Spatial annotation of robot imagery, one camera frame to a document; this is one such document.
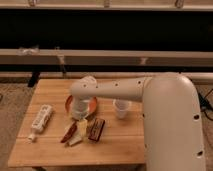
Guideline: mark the brown chocolate bar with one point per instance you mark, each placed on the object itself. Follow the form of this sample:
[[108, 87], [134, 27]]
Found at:
[[96, 129]]

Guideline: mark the orange ceramic bowl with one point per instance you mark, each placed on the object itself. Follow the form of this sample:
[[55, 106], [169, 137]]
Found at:
[[92, 105]]

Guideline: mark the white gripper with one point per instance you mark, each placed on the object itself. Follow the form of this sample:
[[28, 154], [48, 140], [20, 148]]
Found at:
[[80, 110]]

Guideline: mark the red brown snack stick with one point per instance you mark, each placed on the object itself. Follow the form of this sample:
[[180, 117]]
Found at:
[[69, 133]]

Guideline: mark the white wedge piece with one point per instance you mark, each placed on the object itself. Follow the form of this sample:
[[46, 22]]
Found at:
[[75, 139]]

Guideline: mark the long metal rail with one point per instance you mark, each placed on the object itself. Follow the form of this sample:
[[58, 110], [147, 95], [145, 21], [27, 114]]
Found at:
[[105, 57]]

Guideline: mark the wooden table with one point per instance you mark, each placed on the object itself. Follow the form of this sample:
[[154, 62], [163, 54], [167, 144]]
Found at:
[[121, 142]]

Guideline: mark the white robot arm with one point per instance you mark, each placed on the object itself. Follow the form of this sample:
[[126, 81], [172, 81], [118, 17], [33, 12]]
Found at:
[[173, 134]]

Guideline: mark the white toothpaste tube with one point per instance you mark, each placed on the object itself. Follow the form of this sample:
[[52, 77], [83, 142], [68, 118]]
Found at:
[[40, 121]]

